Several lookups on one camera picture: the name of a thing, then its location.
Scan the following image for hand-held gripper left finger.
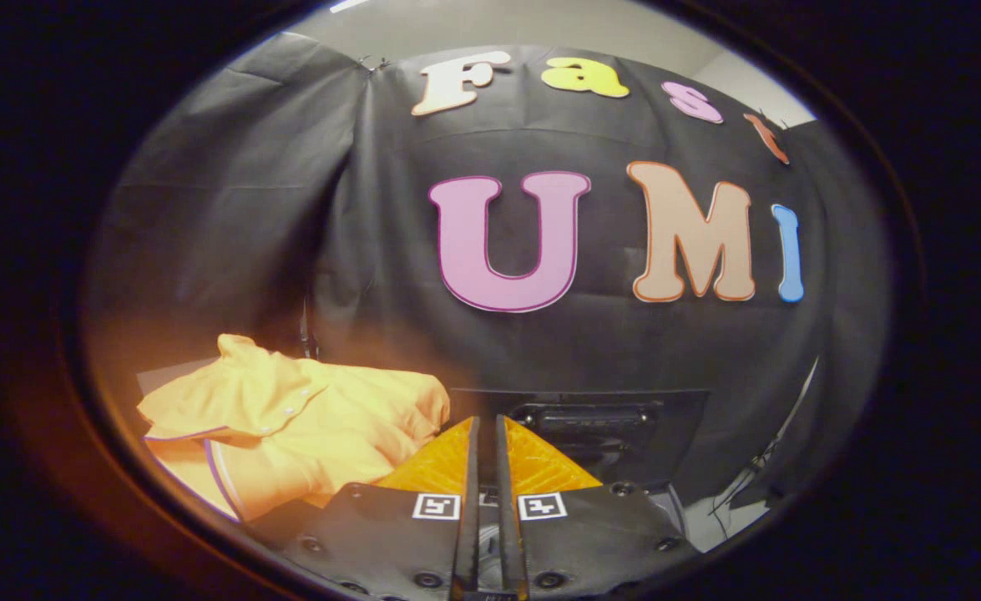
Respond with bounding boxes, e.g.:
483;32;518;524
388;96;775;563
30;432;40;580
248;416;482;601

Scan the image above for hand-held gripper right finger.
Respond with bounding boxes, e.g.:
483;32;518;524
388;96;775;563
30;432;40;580
493;413;705;601

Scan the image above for orange polo shirt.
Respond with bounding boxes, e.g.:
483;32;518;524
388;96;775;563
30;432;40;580
136;333;453;523

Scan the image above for black backdrop cloth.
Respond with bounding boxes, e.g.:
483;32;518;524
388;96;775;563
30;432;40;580
83;32;893;520

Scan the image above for beige and black cabinet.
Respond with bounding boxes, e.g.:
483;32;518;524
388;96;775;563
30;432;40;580
134;355;232;398

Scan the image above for bundle of floor cables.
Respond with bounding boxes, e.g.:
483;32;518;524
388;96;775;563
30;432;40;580
707;436;785;540

